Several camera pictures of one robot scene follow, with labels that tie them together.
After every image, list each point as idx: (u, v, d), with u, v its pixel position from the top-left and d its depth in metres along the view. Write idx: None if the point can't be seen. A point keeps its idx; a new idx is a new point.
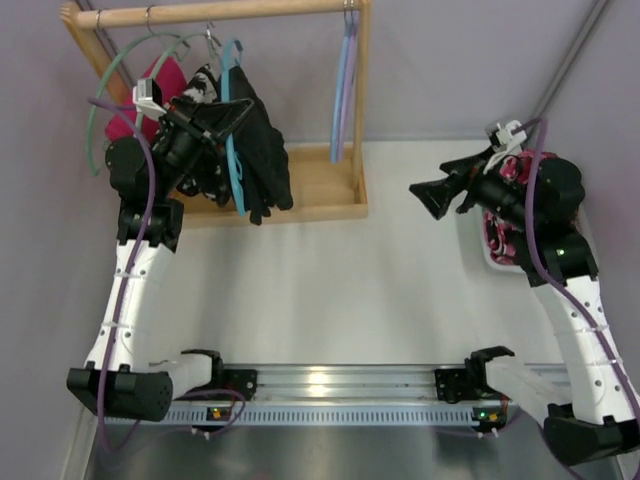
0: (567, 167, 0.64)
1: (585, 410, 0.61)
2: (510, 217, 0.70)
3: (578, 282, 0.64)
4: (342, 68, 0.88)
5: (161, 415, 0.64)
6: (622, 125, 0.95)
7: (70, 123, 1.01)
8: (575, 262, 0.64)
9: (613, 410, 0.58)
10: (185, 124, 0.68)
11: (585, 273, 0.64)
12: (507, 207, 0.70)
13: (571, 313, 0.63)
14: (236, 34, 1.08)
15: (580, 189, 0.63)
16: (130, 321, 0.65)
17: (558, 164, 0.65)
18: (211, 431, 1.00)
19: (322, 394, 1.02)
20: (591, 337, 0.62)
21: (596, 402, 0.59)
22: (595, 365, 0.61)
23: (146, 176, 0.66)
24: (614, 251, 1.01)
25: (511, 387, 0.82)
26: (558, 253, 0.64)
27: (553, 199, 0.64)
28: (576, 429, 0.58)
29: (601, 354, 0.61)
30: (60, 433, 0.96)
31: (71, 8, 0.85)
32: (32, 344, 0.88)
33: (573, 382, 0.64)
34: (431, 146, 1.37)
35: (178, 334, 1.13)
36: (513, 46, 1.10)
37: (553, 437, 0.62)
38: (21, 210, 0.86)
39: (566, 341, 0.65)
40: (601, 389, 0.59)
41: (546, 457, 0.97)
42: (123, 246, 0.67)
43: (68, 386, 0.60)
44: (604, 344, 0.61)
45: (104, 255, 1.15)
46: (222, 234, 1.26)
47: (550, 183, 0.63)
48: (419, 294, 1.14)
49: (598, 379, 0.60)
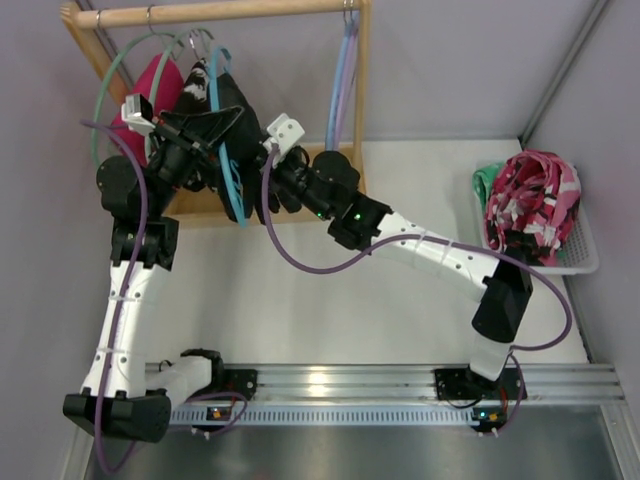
0: (336, 160, 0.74)
1: (472, 291, 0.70)
2: (306, 202, 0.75)
3: (386, 224, 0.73)
4: (341, 65, 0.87)
5: (159, 436, 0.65)
6: (621, 126, 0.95)
7: (70, 123, 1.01)
8: (376, 220, 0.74)
9: (483, 271, 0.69)
10: (175, 137, 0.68)
11: (384, 217, 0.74)
12: (300, 193, 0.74)
13: (400, 244, 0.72)
14: (236, 35, 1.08)
15: (351, 173, 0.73)
16: (125, 346, 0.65)
17: (329, 158, 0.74)
18: (211, 431, 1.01)
19: (322, 393, 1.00)
20: (423, 245, 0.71)
21: (471, 279, 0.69)
22: (445, 257, 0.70)
23: (140, 196, 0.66)
24: (613, 252, 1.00)
25: (497, 361, 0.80)
26: (356, 218, 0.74)
27: (342, 191, 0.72)
28: (486, 310, 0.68)
29: (441, 247, 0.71)
30: (59, 434, 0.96)
31: (71, 8, 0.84)
32: (34, 343, 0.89)
33: (449, 281, 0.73)
34: (430, 146, 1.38)
35: (178, 334, 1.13)
36: (513, 46, 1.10)
37: (488, 333, 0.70)
38: (21, 211, 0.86)
39: (419, 264, 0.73)
40: (464, 268, 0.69)
41: (543, 458, 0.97)
42: (117, 268, 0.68)
43: (65, 413, 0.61)
44: (434, 240, 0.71)
45: (104, 254, 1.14)
46: (224, 235, 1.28)
47: (334, 180, 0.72)
48: (416, 295, 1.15)
49: (456, 263, 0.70)
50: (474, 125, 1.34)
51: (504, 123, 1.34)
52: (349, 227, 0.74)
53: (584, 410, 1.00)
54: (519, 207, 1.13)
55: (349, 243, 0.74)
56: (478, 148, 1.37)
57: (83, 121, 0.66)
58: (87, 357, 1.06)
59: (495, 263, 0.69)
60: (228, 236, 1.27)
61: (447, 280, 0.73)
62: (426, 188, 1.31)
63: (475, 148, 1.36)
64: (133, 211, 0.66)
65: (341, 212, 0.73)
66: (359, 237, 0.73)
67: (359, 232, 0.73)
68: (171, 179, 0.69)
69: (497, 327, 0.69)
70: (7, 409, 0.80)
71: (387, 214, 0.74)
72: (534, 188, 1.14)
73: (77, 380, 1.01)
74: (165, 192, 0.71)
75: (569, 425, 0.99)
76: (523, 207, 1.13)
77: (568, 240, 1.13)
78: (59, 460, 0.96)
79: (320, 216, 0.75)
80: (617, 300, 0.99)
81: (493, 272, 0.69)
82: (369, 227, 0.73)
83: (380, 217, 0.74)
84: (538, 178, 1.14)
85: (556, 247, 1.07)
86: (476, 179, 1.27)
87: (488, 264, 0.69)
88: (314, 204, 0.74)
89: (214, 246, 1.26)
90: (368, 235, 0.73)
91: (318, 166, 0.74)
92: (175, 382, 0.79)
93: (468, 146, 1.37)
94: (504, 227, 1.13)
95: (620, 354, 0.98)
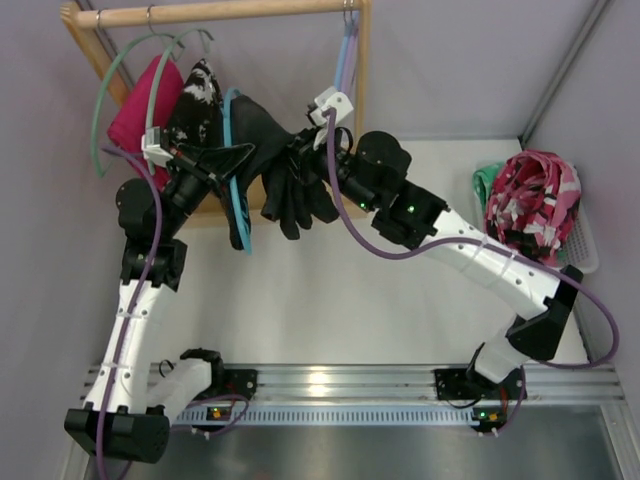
0: (383, 139, 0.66)
1: (527, 308, 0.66)
2: (347, 192, 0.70)
3: (442, 221, 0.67)
4: (341, 64, 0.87)
5: (158, 455, 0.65)
6: (622, 125, 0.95)
7: (71, 123, 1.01)
8: (429, 215, 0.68)
9: (544, 291, 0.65)
10: (191, 168, 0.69)
11: (440, 212, 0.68)
12: (341, 182, 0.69)
13: (458, 248, 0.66)
14: (236, 35, 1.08)
15: (403, 155, 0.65)
16: (129, 361, 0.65)
17: (373, 138, 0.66)
18: (211, 431, 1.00)
19: (322, 393, 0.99)
20: (483, 252, 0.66)
21: (530, 297, 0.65)
22: (506, 269, 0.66)
23: (154, 216, 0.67)
24: (613, 252, 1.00)
25: (501, 364, 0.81)
26: (409, 210, 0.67)
27: (390, 176, 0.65)
28: (539, 329, 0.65)
29: (501, 259, 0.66)
30: (59, 435, 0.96)
31: (71, 8, 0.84)
32: (34, 344, 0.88)
33: (501, 293, 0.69)
34: (430, 147, 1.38)
35: (178, 334, 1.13)
36: (513, 45, 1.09)
37: (526, 349, 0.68)
38: (21, 210, 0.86)
39: (471, 270, 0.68)
40: (524, 285, 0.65)
41: (544, 457, 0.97)
42: (126, 286, 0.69)
43: (66, 427, 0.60)
44: (495, 249, 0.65)
45: (105, 254, 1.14)
46: (224, 235, 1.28)
47: (382, 163, 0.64)
48: (416, 295, 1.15)
49: (516, 278, 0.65)
50: (474, 125, 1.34)
51: (504, 123, 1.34)
52: (398, 218, 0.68)
53: (585, 410, 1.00)
54: (519, 207, 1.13)
55: (397, 237, 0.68)
56: (477, 148, 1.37)
57: (103, 148, 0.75)
58: (87, 357, 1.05)
59: (556, 283, 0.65)
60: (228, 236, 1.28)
61: (499, 292, 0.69)
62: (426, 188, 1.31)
63: (475, 149, 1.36)
64: (146, 231, 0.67)
65: (388, 201, 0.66)
66: (409, 230, 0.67)
67: (410, 226, 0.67)
68: (183, 207, 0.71)
69: (540, 345, 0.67)
70: (6, 409, 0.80)
71: (443, 210, 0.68)
72: (534, 187, 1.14)
73: (77, 380, 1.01)
74: (177, 217, 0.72)
75: (569, 426, 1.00)
76: (523, 207, 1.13)
77: (569, 241, 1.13)
78: (59, 461, 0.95)
79: (362, 205, 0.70)
80: (617, 300, 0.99)
81: (554, 293, 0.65)
82: (422, 223, 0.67)
83: (435, 212, 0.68)
84: (538, 178, 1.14)
85: (556, 247, 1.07)
86: (476, 179, 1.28)
87: (549, 283, 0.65)
88: (356, 193, 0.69)
89: (215, 246, 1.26)
90: (422, 231, 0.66)
91: (364, 147, 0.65)
92: (174, 393, 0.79)
93: (469, 146, 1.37)
94: (504, 227, 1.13)
95: (620, 354, 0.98)
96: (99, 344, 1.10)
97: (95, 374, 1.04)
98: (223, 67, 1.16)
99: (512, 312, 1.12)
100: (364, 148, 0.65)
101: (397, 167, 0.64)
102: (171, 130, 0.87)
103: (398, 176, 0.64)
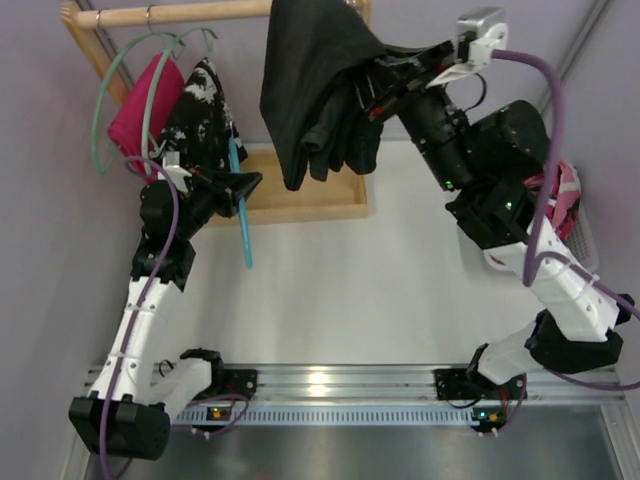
0: (531, 116, 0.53)
1: (582, 334, 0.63)
2: (438, 159, 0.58)
3: (537, 228, 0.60)
4: None
5: (158, 452, 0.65)
6: (622, 124, 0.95)
7: (71, 123, 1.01)
8: (523, 210, 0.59)
9: (605, 322, 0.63)
10: (208, 185, 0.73)
11: (532, 215, 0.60)
12: (435, 142, 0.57)
13: (545, 263, 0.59)
14: (236, 34, 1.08)
15: (546, 144, 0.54)
16: (136, 352, 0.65)
17: (523, 115, 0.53)
18: (211, 431, 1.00)
19: (322, 394, 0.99)
20: (567, 272, 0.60)
21: (594, 327, 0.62)
22: (582, 295, 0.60)
23: (171, 211, 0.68)
24: (614, 251, 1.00)
25: (507, 366, 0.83)
26: (506, 206, 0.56)
27: (526, 167, 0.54)
28: (585, 353, 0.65)
29: (580, 282, 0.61)
30: (59, 434, 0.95)
31: (71, 8, 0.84)
32: (34, 343, 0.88)
33: (556, 312, 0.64)
34: None
35: (178, 334, 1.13)
36: (513, 44, 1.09)
37: (549, 361, 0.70)
38: (21, 209, 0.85)
39: (541, 284, 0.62)
40: (593, 315, 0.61)
41: (543, 456, 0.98)
42: (136, 283, 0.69)
43: (71, 415, 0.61)
44: (580, 272, 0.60)
45: (105, 254, 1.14)
46: (224, 236, 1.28)
47: (530, 152, 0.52)
48: (417, 294, 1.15)
49: (588, 305, 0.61)
50: None
51: None
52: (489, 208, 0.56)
53: (585, 410, 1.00)
54: None
55: (475, 226, 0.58)
56: None
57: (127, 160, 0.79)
58: (87, 357, 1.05)
59: (613, 314, 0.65)
60: (228, 236, 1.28)
61: (554, 310, 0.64)
62: (426, 188, 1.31)
63: None
64: (160, 229, 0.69)
65: (500, 193, 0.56)
66: (498, 224, 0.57)
67: (506, 223, 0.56)
68: (199, 216, 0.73)
69: (571, 363, 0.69)
70: (6, 409, 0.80)
71: (537, 215, 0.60)
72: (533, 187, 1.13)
73: (77, 380, 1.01)
74: (192, 224, 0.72)
75: (569, 426, 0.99)
76: None
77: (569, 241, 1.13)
78: (60, 460, 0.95)
79: (445, 183, 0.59)
80: None
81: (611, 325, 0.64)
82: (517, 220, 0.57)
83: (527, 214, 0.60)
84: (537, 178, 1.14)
85: None
86: None
87: (610, 312, 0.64)
88: (449, 168, 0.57)
89: (215, 246, 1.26)
90: (516, 232, 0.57)
91: (512, 123, 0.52)
92: (175, 392, 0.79)
93: None
94: None
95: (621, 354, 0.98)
96: (99, 344, 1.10)
97: (94, 374, 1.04)
98: (223, 66, 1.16)
99: (511, 312, 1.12)
100: (518, 130, 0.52)
101: (542, 162, 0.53)
102: (170, 129, 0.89)
103: (519, 163, 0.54)
